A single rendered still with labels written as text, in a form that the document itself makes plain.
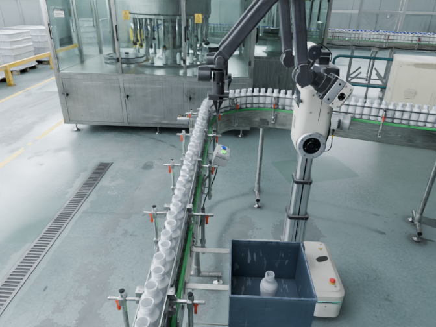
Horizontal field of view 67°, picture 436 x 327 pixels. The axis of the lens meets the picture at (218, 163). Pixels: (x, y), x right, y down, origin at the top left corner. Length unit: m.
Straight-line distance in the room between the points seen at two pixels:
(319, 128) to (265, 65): 4.91
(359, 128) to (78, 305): 2.57
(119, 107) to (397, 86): 3.96
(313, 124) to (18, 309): 2.24
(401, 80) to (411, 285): 3.12
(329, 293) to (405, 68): 3.67
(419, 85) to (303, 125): 3.68
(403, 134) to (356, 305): 1.41
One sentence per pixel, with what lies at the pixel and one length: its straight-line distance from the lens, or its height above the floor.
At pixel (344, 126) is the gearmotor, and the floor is 0.96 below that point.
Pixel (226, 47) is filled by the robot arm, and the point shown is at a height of 1.70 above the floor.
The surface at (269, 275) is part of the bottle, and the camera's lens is 1.46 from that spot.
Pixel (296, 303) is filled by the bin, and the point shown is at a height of 0.93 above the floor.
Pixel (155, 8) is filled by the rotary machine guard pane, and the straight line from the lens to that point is 4.79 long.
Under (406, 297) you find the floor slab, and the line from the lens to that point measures 2.90.
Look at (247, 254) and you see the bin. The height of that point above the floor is 0.87.
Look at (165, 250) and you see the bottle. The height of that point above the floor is 1.15.
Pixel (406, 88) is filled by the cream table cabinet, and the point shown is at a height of 0.82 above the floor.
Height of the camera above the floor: 1.90
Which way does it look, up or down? 27 degrees down
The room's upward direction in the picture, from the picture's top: 1 degrees clockwise
